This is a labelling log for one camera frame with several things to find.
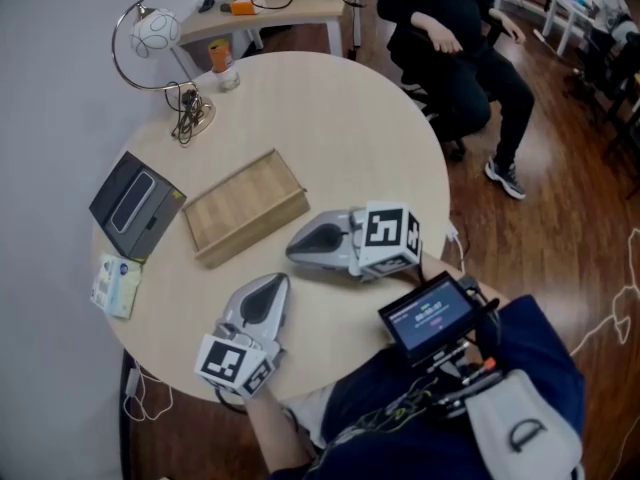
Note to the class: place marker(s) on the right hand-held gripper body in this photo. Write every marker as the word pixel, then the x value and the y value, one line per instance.
pixel 385 233

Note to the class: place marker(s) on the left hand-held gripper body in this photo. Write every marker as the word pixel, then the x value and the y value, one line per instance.
pixel 257 340

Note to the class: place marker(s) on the wooden box with sliding lid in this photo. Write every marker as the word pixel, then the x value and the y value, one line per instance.
pixel 260 230

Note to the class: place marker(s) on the person's left forearm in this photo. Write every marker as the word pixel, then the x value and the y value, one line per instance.
pixel 270 433

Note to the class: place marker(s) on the pale tissue packet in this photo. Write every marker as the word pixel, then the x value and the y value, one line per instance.
pixel 116 285

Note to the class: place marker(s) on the black phone packaging box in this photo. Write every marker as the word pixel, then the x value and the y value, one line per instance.
pixel 132 203

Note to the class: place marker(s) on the orange white box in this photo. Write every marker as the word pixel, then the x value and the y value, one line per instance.
pixel 243 7

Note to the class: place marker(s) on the small chest-mounted monitor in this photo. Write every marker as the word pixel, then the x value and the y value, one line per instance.
pixel 430 318

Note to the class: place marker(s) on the black office chair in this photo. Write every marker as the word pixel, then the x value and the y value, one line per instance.
pixel 452 148

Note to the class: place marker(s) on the black monitor mounting rig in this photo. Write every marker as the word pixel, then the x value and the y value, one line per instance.
pixel 470 370

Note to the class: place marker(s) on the person's navy clothing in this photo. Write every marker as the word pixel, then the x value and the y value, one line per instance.
pixel 400 448

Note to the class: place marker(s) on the glass jar orange lid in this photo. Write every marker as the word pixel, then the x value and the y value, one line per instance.
pixel 225 70

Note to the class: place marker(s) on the light wooden desk white legs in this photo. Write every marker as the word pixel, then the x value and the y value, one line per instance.
pixel 290 15

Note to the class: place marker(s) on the small black object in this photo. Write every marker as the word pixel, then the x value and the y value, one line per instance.
pixel 207 2

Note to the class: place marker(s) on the globe desk lamp metal arc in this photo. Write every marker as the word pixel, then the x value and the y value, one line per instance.
pixel 155 30

